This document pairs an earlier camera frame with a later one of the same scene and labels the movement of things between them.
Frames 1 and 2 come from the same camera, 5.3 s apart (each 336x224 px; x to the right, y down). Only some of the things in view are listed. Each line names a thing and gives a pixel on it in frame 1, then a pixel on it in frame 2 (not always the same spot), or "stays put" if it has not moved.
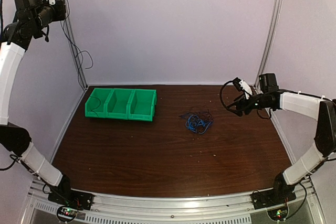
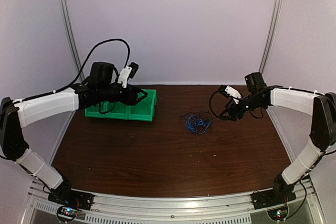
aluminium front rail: (110, 208) stays put
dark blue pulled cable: (79, 51) to (107, 112)
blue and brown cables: (198, 122) stays put
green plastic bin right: (141, 105) stays put
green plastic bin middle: (116, 105) stays put
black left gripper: (61, 13) to (129, 98)
